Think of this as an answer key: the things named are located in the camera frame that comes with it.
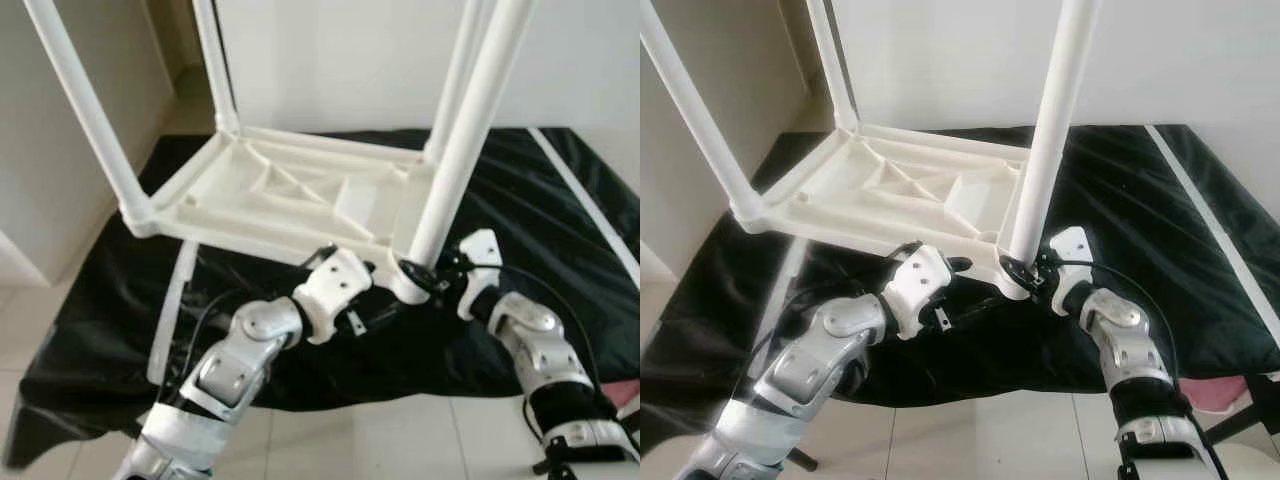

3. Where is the grey tape strip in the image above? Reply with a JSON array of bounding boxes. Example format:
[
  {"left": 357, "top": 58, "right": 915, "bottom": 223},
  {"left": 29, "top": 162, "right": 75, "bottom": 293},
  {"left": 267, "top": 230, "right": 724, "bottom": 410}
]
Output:
[
  {"left": 1145, "top": 125, "right": 1280, "bottom": 323},
  {"left": 148, "top": 240, "right": 202, "bottom": 387},
  {"left": 760, "top": 238, "right": 810, "bottom": 343},
  {"left": 530, "top": 128, "right": 641, "bottom": 287}
]

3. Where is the white standing fan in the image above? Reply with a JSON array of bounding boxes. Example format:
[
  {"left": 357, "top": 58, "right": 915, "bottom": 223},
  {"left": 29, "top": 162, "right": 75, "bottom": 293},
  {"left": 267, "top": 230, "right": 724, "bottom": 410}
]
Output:
[{"left": 1220, "top": 440, "right": 1280, "bottom": 480}]

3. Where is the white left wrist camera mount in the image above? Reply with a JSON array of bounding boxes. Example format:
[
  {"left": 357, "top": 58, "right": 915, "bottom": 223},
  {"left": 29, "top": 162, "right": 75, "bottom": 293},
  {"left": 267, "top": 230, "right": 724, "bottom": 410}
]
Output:
[
  {"left": 292, "top": 248, "right": 374, "bottom": 347},
  {"left": 882, "top": 245, "right": 957, "bottom": 342}
]

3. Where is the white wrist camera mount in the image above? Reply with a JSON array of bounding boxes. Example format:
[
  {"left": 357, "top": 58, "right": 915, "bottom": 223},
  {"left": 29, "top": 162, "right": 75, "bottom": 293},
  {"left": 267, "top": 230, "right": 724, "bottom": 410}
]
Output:
[
  {"left": 455, "top": 229, "right": 507, "bottom": 322},
  {"left": 292, "top": 248, "right": 374, "bottom": 347},
  {"left": 1045, "top": 227, "right": 1097, "bottom": 317},
  {"left": 882, "top": 245, "right": 957, "bottom": 342}
]

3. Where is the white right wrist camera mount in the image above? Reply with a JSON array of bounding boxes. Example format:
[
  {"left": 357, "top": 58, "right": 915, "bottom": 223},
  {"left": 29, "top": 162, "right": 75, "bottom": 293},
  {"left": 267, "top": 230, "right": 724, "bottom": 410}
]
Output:
[
  {"left": 1045, "top": 227, "right": 1097, "bottom": 317},
  {"left": 455, "top": 229, "right": 507, "bottom": 322}
]

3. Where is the black metal table frame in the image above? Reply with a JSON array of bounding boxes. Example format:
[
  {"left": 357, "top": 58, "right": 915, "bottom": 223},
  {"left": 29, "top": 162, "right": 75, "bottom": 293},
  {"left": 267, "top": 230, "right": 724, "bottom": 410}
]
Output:
[{"left": 785, "top": 395, "right": 1280, "bottom": 472}]

